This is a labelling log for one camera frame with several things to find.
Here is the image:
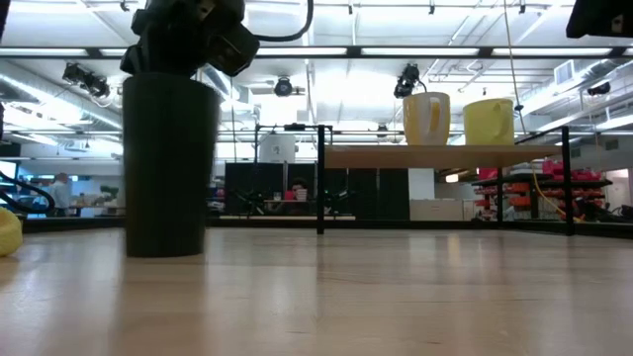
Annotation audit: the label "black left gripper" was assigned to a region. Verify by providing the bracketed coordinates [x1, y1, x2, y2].
[120, 0, 247, 76]

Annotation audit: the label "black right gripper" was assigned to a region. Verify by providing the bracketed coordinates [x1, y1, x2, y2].
[566, 0, 633, 40]

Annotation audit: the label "tall black cup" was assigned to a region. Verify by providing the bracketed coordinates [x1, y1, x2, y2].
[122, 72, 222, 258]

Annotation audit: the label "pale yellow mug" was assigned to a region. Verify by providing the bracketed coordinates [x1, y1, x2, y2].
[462, 98, 516, 146]

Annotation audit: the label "white mug with orange interior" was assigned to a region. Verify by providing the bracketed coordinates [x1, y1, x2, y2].
[402, 91, 452, 146]

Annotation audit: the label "potted green plant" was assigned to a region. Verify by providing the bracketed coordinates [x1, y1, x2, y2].
[96, 184, 121, 207]

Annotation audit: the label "person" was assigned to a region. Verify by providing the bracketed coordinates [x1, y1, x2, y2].
[47, 171, 72, 218]
[288, 176, 311, 203]

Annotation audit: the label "black rack with red bins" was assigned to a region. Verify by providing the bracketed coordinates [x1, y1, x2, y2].
[471, 157, 613, 223]

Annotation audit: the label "yellow textured round object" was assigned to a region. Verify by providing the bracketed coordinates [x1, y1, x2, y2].
[0, 206, 24, 258]

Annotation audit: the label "white cabinet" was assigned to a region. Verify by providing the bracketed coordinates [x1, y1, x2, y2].
[408, 167, 477, 223]

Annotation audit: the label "black partition panels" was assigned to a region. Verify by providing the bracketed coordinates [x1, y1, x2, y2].
[225, 161, 410, 222]

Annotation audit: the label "hanging thin cord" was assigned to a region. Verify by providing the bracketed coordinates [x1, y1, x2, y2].
[502, 0, 526, 135]

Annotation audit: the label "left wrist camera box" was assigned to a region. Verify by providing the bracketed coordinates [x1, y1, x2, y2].
[207, 22, 261, 78]

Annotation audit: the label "round black ceiling camera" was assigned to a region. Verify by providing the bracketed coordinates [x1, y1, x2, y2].
[273, 75, 295, 99]

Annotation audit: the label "black looped cable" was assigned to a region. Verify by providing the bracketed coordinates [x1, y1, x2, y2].
[0, 170, 56, 221]

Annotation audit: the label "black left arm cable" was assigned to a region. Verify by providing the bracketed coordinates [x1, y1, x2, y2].
[251, 0, 316, 44]

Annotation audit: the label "black metal frame stand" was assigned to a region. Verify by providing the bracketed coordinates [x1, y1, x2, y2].
[253, 122, 333, 220]

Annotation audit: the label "black overhead frame beam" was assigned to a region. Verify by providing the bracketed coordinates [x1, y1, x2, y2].
[0, 45, 633, 60]

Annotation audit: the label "yellow cable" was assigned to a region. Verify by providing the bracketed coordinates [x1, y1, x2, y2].
[530, 166, 586, 223]

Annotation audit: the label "black ceiling camera with cable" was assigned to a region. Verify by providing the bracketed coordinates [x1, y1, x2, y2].
[393, 62, 427, 99]

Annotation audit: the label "black frame shelf, wood top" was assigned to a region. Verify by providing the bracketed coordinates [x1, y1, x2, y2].
[316, 124, 578, 236]

